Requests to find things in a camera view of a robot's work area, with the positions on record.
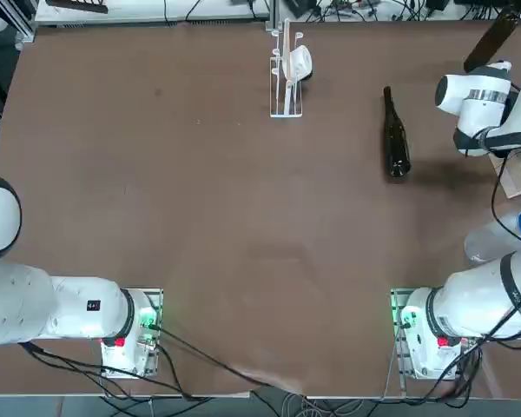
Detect dark glass bottle sloped shoulders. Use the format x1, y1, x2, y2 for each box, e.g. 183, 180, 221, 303
382, 85, 412, 178

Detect clear plastic bottle blue cap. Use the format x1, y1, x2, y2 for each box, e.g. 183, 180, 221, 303
464, 209, 521, 266

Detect clear acrylic cup rack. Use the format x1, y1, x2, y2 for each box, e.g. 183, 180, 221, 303
268, 17, 305, 119

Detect white cup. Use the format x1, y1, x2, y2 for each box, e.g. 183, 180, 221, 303
288, 45, 314, 82

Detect black power adapter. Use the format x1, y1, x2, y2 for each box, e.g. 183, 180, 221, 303
284, 0, 322, 18

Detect dark slotted rack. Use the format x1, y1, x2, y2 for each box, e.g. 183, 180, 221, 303
46, 0, 109, 14

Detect black cable at left base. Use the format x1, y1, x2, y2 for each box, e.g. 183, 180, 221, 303
149, 323, 307, 397

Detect aluminium frame post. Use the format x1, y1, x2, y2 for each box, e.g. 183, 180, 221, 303
265, 0, 283, 32

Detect grey cable bundle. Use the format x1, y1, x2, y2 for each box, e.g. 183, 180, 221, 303
251, 388, 374, 417

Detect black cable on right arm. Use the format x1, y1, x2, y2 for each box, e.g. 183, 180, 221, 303
490, 80, 521, 348

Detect black cable under left arm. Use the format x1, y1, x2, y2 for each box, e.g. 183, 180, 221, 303
19, 341, 199, 401

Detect black cables at right base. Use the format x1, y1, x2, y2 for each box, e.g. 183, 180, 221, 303
425, 334, 487, 400

